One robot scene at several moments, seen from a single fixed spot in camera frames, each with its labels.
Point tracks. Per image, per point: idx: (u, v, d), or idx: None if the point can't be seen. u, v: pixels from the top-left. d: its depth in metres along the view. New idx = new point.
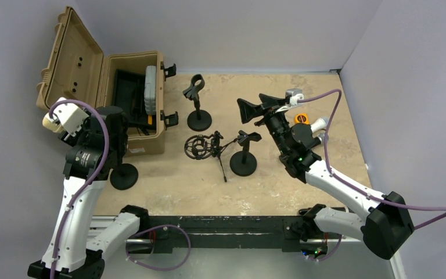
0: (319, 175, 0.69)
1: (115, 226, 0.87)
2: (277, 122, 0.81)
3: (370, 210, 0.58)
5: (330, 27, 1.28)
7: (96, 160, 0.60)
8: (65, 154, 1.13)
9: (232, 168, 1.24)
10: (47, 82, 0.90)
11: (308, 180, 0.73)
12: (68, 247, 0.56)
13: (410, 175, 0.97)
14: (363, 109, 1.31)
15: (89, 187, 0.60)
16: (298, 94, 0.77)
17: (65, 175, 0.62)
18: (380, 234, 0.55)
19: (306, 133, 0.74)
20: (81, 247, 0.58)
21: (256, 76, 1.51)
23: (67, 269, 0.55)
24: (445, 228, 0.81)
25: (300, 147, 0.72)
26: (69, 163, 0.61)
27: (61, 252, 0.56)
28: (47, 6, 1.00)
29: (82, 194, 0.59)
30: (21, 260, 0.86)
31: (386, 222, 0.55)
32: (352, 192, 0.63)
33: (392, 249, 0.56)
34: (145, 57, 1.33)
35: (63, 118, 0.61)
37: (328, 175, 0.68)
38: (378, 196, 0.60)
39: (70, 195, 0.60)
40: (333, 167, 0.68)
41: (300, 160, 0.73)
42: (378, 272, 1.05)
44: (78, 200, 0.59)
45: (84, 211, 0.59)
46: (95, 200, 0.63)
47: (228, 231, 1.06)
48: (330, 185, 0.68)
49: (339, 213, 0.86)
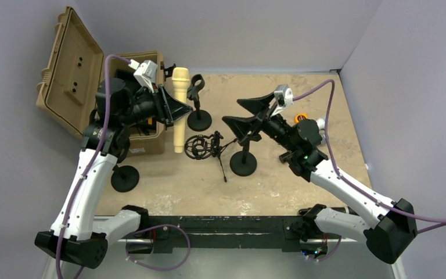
0: (326, 176, 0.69)
1: (117, 218, 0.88)
2: (277, 125, 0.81)
3: (378, 218, 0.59)
5: (330, 27, 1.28)
7: (111, 135, 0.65)
8: (66, 154, 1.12)
9: (232, 168, 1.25)
10: (47, 82, 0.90)
11: (311, 179, 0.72)
12: (78, 215, 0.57)
13: (410, 175, 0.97)
14: (362, 109, 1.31)
15: (101, 159, 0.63)
16: (286, 90, 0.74)
17: (82, 148, 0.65)
18: (388, 243, 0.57)
19: (313, 130, 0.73)
20: (88, 219, 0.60)
21: (256, 76, 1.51)
23: (75, 237, 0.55)
24: (444, 227, 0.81)
25: (306, 144, 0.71)
26: (86, 136, 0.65)
27: (71, 220, 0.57)
28: (47, 6, 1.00)
29: (96, 165, 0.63)
30: (20, 260, 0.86)
31: (394, 230, 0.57)
32: (360, 196, 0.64)
33: (396, 254, 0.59)
34: (145, 58, 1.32)
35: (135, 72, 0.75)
37: (336, 178, 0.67)
38: (388, 204, 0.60)
39: (85, 165, 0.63)
40: (340, 169, 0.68)
41: (306, 158, 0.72)
42: (377, 272, 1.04)
44: (92, 170, 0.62)
45: (96, 183, 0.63)
46: (105, 175, 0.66)
47: (228, 231, 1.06)
48: (338, 188, 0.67)
49: (340, 214, 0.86)
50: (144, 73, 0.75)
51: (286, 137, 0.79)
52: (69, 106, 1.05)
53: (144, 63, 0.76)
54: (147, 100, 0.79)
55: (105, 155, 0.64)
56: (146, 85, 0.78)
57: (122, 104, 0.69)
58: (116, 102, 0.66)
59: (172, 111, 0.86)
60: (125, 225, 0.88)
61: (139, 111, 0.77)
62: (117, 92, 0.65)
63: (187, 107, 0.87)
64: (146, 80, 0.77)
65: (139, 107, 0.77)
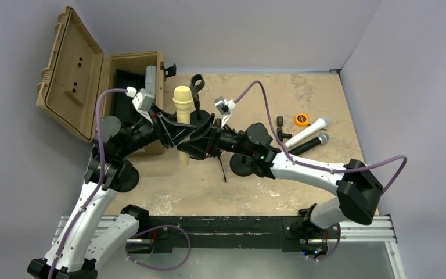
0: (283, 167, 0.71)
1: (112, 231, 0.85)
2: (229, 136, 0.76)
3: (337, 183, 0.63)
5: (330, 27, 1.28)
7: (114, 171, 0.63)
8: (66, 154, 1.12)
9: (232, 168, 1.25)
10: (47, 82, 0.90)
11: (275, 175, 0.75)
12: (72, 247, 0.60)
13: (410, 175, 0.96)
14: (362, 109, 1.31)
15: (102, 193, 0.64)
16: (220, 100, 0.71)
17: (85, 179, 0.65)
18: (353, 203, 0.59)
19: (262, 132, 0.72)
20: (82, 250, 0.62)
21: (256, 76, 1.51)
23: (66, 268, 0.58)
24: (442, 226, 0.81)
25: (260, 147, 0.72)
26: (90, 170, 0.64)
27: (64, 251, 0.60)
28: (47, 6, 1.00)
29: (95, 199, 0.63)
30: (20, 261, 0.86)
31: (355, 190, 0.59)
32: (316, 172, 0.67)
33: (370, 213, 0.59)
34: (145, 58, 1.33)
35: (135, 103, 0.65)
37: (292, 164, 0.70)
38: (340, 168, 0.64)
39: (85, 197, 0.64)
40: (292, 155, 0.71)
41: (263, 158, 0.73)
42: (377, 271, 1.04)
44: (92, 204, 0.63)
45: (94, 215, 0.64)
46: (105, 207, 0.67)
47: (228, 231, 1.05)
48: (297, 173, 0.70)
49: (324, 204, 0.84)
50: (140, 107, 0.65)
51: (241, 146, 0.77)
52: (68, 106, 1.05)
53: (140, 93, 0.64)
54: (147, 125, 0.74)
55: (106, 190, 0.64)
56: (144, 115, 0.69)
57: (119, 143, 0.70)
58: (112, 143, 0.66)
59: (173, 134, 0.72)
60: (121, 237, 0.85)
61: (138, 140, 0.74)
62: (112, 136, 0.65)
63: (190, 127, 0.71)
64: (144, 113, 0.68)
65: (139, 136, 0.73)
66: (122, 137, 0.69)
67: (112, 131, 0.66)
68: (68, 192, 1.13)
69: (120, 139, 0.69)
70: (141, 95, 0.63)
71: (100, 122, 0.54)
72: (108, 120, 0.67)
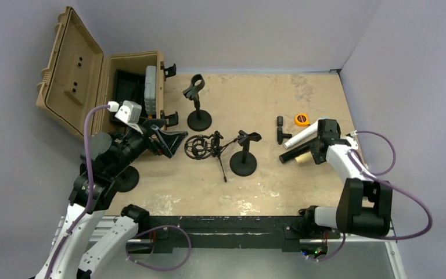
0: (337, 150, 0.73)
1: (111, 236, 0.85)
2: None
3: None
5: (331, 27, 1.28)
7: (99, 192, 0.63)
8: (66, 155, 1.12)
9: (232, 168, 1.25)
10: (47, 82, 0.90)
11: (328, 156, 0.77)
12: (60, 270, 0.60)
13: (409, 175, 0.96)
14: (362, 109, 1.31)
15: (87, 216, 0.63)
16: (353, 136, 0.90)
17: (70, 202, 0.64)
18: (351, 198, 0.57)
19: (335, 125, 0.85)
20: (71, 271, 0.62)
21: (256, 76, 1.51)
23: None
24: (439, 227, 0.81)
25: (324, 125, 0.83)
26: (74, 190, 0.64)
27: (53, 274, 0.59)
28: (47, 6, 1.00)
29: (81, 222, 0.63)
30: (20, 262, 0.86)
31: (360, 193, 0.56)
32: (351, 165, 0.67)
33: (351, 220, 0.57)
34: (145, 57, 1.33)
35: (123, 117, 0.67)
37: (344, 153, 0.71)
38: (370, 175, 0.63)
39: (71, 220, 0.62)
40: (352, 151, 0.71)
41: (332, 139, 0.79)
42: (377, 271, 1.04)
44: (78, 227, 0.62)
45: (81, 238, 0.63)
46: (92, 228, 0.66)
47: (228, 231, 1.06)
48: (340, 160, 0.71)
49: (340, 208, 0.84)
50: (129, 120, 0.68)
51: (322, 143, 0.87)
52: (68, 106, 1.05)
53: (126, 106, 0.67)
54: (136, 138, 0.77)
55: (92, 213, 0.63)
56: (134, 127, 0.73)
57: (110, 159, 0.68)
58: (101, 160, 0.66)
59: (169, 143, 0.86)
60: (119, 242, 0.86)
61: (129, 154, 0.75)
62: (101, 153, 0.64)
63: (182, 134, 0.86)
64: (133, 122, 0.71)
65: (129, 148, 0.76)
66: (112, 153, 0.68)
67: (100, 147, 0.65)
68: (68, 192, 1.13)
69: (110, 155, 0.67)
70: (128, 108, 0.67)
71: (87, 139, 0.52)
72: (98, 136, 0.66)
